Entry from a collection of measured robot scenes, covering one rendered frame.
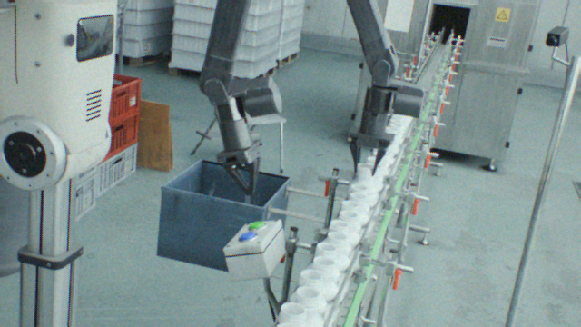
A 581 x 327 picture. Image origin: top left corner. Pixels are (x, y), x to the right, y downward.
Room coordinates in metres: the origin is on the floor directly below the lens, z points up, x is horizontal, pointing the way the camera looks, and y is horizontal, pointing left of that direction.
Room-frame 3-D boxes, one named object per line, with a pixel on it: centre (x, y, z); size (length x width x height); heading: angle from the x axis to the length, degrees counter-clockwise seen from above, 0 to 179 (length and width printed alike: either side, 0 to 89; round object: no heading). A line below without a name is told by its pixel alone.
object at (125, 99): (4.32, 1.33, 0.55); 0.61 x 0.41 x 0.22; 171
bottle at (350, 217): (1.30, -0.12, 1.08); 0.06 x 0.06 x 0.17
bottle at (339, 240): (1.18, -0.10, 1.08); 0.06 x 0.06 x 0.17
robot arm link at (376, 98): (1.53, -0.17, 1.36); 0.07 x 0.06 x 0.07; 79
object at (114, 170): (4.32, 1.33, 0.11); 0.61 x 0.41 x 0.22; 171
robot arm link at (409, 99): (1.53, -0.21, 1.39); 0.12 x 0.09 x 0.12; 79
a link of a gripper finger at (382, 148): (1.53, -0.17, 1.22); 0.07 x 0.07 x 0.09; 78
